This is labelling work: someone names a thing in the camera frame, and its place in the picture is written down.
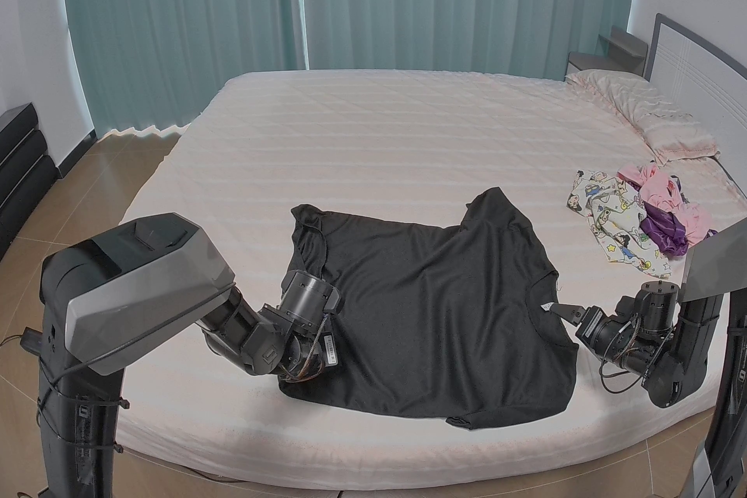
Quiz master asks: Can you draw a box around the white printed garment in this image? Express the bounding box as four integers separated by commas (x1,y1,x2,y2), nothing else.
565,170,678,277

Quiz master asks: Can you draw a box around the black chest of drawers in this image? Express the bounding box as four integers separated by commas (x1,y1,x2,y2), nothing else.
0,103,59,260

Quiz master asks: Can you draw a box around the purple garment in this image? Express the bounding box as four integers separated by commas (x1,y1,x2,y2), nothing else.
639,175,720,258

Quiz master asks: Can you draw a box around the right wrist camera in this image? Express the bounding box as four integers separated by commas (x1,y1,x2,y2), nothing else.
615,296,643,323

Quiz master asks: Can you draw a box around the bed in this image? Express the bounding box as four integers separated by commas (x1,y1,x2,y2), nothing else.
117,13,747,487

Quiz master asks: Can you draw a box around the pink garment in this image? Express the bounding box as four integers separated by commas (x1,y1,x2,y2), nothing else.
617,163,715,245

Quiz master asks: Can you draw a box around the black T-shirt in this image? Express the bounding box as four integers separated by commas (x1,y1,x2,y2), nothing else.
277,186,579,429

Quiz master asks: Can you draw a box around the grey bedside table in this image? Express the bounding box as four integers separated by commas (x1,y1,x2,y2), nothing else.
567,26,650,75

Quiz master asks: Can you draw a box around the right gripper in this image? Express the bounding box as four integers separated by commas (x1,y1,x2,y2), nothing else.
575,307,643,372

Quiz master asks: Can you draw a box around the pale pink pillow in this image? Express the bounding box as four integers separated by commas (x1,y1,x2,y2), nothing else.
565,70,720,167

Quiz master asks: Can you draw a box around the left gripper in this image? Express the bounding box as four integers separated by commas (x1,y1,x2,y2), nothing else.
279,329,340,383

